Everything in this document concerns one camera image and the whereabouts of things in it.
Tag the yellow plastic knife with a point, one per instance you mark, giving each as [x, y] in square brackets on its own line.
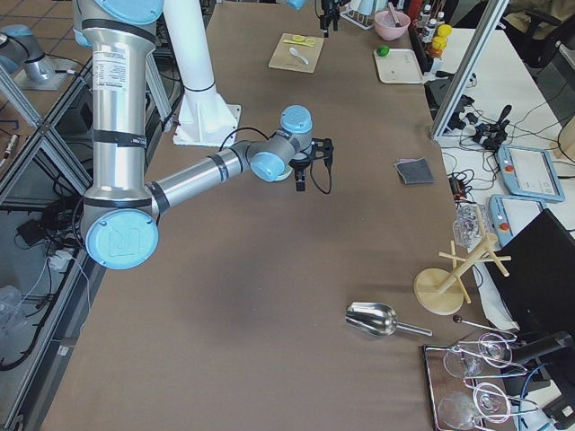
[297, 43]

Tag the upper teach pendant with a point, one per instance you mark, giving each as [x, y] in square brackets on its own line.
[529, 172]

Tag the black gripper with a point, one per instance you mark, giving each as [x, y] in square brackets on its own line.
[328, 8]
[299, 168]

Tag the light green bowl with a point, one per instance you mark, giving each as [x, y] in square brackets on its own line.
[288, 171]

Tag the black laptop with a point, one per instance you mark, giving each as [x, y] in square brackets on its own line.
[539, 290]

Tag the lower teach pendant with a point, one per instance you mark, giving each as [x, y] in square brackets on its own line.
[511, 214]

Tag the grey folded cloth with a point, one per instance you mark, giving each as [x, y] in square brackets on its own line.
[414, 171]

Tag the metal scoop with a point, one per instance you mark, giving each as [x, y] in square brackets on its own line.
[379, 319]

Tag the wooden cutting board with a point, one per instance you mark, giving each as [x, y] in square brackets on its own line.
[281, 58]

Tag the pink bowl with ice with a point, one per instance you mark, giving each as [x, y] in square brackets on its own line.
[385, 25]

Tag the wire glass rack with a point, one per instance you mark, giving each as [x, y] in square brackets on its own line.
[466, 383]

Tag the green lime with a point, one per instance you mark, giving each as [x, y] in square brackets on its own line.
[383, 51]

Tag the cream tray with bear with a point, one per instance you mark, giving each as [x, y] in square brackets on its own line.
[398, 66]

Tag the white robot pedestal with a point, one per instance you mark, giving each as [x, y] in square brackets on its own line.
[204, 117]

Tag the wooden cup tree stand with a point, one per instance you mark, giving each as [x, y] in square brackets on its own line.
[442, 292]

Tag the aluminium frame post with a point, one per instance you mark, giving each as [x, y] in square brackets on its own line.
[487, 24]

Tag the teach pendant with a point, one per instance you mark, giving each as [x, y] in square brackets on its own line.
[529, 172]
[511, 214]

